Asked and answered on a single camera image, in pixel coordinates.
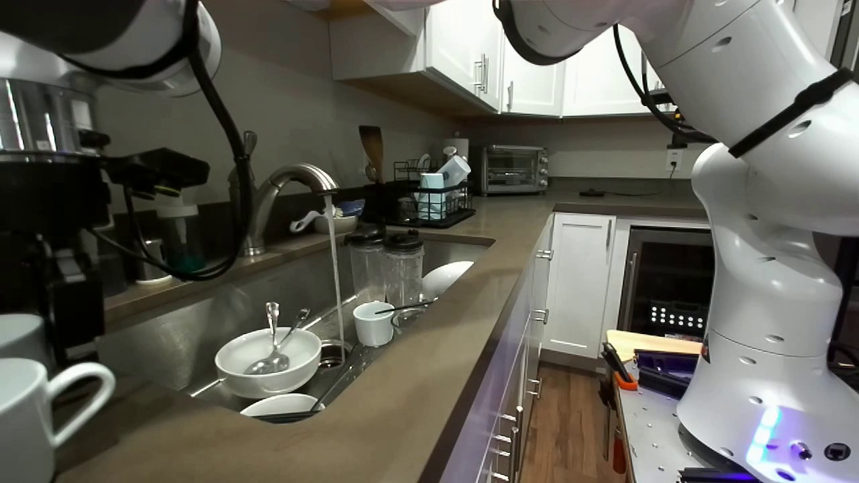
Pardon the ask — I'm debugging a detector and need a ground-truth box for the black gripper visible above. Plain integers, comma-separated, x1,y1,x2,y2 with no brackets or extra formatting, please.
0,77,209,368

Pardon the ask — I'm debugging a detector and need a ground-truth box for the white mug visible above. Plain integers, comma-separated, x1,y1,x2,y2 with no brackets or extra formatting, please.
0,358,117,483
0,312,55,368

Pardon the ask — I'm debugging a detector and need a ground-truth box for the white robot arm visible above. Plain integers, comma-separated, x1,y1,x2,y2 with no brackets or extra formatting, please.
0,0,859,483

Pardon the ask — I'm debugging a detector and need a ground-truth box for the white mug front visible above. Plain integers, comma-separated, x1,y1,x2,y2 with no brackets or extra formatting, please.
0,358,117,483

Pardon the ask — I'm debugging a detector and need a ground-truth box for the white bowl in sink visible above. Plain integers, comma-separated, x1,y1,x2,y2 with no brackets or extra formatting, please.
213,325,325,403

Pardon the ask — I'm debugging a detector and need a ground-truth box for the white saucer sink edge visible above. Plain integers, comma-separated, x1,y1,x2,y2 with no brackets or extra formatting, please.
243,393,325,418

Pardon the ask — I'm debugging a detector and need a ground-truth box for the small white cup in sink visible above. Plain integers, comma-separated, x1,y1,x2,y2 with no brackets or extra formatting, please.
353,301,394,346

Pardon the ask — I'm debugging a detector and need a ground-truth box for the white plate in sink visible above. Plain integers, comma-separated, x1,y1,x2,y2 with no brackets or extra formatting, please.
421,261,474,301

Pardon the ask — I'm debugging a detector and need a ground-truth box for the small steel cup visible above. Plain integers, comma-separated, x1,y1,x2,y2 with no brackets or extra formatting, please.
134,238,169,285

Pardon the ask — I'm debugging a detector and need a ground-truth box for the soap dispenser green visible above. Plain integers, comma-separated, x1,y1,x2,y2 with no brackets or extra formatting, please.
156,199,205,274

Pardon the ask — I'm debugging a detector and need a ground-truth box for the curved steel faucet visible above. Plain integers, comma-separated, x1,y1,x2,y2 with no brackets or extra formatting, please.
244,163,339,258

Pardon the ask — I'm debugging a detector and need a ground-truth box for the spoon in bowl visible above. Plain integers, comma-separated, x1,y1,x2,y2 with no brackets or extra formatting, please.
248,301,290,376

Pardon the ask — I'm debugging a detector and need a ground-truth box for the clear blender jar black lid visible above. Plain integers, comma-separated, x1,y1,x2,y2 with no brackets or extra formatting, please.
385,230,425,307

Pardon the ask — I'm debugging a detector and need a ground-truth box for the black dish rack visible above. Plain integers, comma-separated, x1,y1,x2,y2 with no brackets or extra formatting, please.
394,156,474,228

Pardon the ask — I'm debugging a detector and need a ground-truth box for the toaster oven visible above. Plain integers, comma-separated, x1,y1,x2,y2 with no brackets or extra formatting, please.
484,146,547,193

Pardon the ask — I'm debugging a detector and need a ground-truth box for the white cabinet door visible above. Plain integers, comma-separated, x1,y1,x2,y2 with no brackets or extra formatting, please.
546,211,615,358

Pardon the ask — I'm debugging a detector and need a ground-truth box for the yellow board on cart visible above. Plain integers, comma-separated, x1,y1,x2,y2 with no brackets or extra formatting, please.
607,331,700,363

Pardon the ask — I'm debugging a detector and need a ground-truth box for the black wine fridge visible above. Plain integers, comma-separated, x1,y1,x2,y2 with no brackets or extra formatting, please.
617,226,715,339

